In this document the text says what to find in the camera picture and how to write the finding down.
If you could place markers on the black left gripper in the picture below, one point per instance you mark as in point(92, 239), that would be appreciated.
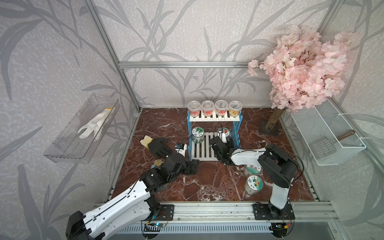
point(188, 171)

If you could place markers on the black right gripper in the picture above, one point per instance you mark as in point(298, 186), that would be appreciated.
point(229, 144)

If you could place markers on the red strawberry label jar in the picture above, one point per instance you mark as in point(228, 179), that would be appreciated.
point(223, 134)

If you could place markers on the green tree label jar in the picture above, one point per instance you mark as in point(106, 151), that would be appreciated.
point(198, 135)

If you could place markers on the flower label jar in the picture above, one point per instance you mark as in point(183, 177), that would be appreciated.
point(251, 170)
point(254, 184)

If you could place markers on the clear plastic seed container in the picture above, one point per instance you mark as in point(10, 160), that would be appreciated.
point(221, 107)

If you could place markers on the clear lidded seed container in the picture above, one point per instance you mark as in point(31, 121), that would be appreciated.
point(207, 108)

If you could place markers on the clear container red seed packet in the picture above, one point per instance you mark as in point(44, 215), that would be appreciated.
point(194, 108)

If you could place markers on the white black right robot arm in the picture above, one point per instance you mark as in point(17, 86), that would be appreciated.
point(278, 165)

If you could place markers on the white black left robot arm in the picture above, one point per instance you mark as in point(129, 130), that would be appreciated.
point(137, 203)

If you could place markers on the blue and white wooden shelf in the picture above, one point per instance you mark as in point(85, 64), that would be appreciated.
point(203, 151)

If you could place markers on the black and yellow work glove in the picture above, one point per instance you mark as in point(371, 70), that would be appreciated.
point(158, 146)

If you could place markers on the white glove in tray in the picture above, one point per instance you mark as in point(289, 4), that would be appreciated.
point(95, 125)

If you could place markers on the pink blossom artificial tree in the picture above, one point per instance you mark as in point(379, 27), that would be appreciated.
point(304, 72)

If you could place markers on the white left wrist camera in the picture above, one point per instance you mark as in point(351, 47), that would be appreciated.
point(181, 149)

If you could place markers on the aluminium front rail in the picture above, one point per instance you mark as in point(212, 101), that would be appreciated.
point(243, 212)

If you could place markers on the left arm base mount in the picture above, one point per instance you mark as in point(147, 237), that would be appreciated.
point(162, 212)

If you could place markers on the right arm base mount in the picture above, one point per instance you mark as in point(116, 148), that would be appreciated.
point(269, 212)

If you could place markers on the white wire mesh basket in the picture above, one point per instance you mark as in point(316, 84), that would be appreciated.
point(320, 126)

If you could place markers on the clear acrylic wall tray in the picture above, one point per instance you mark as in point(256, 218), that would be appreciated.
point(80, 139)

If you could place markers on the wooden handled brush in basket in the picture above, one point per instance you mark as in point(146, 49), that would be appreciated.
point(346, 135)

